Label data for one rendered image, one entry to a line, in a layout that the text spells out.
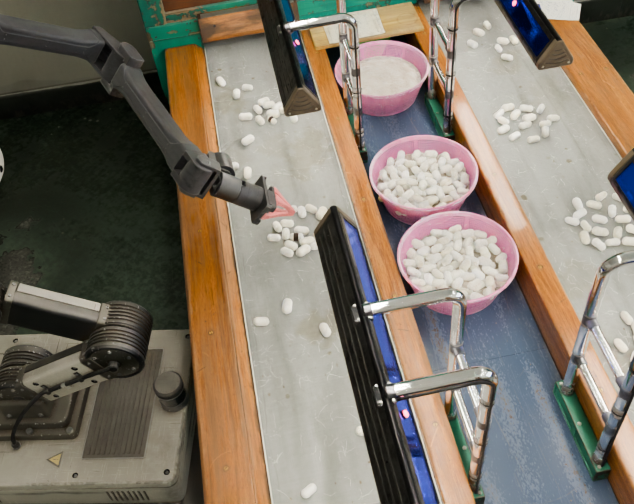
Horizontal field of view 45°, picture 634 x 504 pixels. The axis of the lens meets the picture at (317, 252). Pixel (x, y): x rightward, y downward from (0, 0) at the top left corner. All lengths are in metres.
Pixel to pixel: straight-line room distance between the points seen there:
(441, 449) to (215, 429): 0.43
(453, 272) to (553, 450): 0.43
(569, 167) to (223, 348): 0.96
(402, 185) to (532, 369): 0.57
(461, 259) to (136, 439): 0.86
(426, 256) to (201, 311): 0.53
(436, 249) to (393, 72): 0.70
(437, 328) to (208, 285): 0.52
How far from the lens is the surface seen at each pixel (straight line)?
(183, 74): 2.34
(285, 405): 1.56
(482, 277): 1.74
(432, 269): 1.75
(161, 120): 1.73
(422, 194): 1.92
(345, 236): 1.32
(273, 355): 1.63
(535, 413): 1.64
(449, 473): 1.46
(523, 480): 1.57
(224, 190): 1.66
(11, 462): 1.99
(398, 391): 1.12
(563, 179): 1.98
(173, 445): 1.87
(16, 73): 3.62
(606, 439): 1.48
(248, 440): 1.51
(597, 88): 2.22
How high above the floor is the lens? 2.09
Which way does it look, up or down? 49 degrees down
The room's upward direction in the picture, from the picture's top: 7 degrees counter-clockwise
